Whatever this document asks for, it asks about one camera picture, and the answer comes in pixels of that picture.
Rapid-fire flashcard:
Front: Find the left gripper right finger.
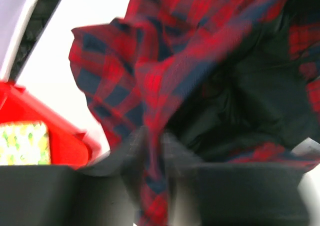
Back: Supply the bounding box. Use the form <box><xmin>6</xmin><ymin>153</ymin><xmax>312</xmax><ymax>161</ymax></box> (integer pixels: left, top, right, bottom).
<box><xmin>161</xmin><ymin>133</ymin><xmax>310</xmax><ymax>226</ymax></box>

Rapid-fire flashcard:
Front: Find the lemon print skirt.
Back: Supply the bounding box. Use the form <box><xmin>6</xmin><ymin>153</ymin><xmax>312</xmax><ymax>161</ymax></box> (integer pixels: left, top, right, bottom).
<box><xmin>0</xmin><ymin>121</ymin><xmax>51</xmax><ymax>166</ymax></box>

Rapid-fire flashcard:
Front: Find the red plastic bin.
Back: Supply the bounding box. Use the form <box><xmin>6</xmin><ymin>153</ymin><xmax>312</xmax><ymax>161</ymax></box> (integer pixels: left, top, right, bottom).
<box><xmin>0</xmin><ymin>81</ymin><xmax>101</xmax><ymax>169</ymax></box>

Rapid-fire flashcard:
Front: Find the red navy plaid skirt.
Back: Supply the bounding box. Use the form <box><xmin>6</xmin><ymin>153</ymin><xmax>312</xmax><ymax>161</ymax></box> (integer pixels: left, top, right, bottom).
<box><xmin>69</xmin><ymin>0</ymin><xmax>320</xmax><ymax>226</ymax></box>

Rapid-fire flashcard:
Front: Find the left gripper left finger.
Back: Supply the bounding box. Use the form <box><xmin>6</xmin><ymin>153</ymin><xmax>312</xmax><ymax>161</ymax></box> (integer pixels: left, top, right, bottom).
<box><xmin>0</xmin><ymin>128</ymin><xmax>146</xmax><ymax>226</ymax></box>

